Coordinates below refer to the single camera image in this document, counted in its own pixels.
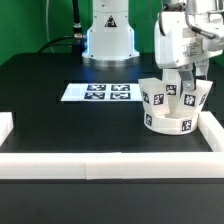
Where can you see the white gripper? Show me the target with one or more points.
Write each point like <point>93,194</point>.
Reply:
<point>180,46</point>

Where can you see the white round stool seat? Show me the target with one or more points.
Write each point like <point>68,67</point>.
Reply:
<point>171,124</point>

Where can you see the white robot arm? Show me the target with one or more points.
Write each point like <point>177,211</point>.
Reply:
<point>111,40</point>

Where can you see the white right fence bar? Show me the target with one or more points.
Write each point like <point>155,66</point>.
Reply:
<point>212,131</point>

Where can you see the white fence bar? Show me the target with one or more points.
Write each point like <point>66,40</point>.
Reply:
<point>89,166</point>
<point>212,131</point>
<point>6,125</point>

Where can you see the white marker sheet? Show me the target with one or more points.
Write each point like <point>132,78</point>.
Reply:
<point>101,92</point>

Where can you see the white front fence bar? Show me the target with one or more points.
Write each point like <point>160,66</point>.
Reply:
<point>89,166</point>

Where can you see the white left fence bar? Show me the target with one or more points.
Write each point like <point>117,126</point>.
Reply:
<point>6,125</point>

